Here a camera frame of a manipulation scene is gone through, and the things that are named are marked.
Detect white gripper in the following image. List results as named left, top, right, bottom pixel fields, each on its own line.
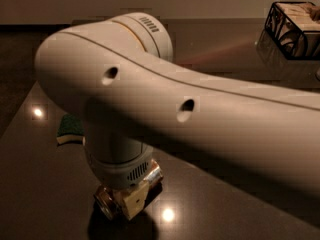
left=87, top=145, right=153, bottom=220

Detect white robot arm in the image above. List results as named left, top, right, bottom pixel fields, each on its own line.
left=35, top=13, right=320, bottom=223

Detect green and yellow sponge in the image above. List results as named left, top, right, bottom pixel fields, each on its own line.
left=56, top=114, right=84, bottom=145

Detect white napkins in basket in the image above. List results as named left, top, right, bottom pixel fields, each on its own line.
left=275, top=1, right=320, bottom=59

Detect black wire basket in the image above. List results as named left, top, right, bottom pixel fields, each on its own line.
left=265, top=1, right=320, bottom=60

